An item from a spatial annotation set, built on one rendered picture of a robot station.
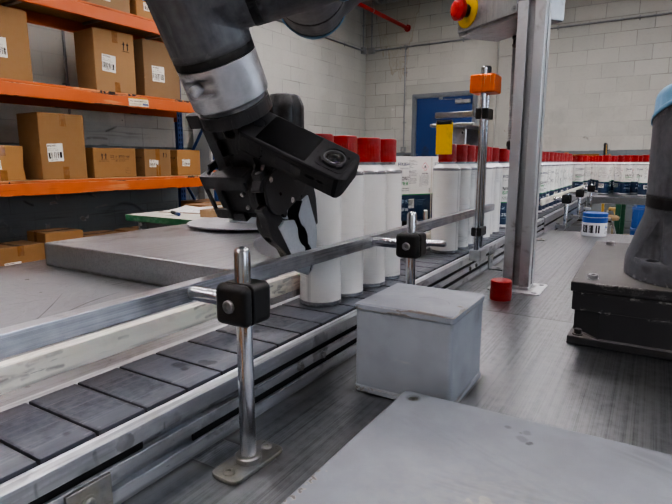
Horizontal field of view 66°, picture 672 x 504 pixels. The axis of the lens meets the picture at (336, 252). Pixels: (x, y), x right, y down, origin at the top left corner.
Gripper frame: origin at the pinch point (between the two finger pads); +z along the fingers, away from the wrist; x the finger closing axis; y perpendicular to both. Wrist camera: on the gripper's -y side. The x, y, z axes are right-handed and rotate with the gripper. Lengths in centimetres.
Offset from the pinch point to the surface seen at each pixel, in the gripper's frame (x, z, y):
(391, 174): -21.6, 0.9, -1.1
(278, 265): 8.6, -7.6, -4.0
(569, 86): -753, 296, 85
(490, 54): -783, 248, 203
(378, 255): -12.0, 8.0, -1.6
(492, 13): -59, -9, -7
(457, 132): -80, 24, 10
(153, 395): 24.3, -7.6, -2.5
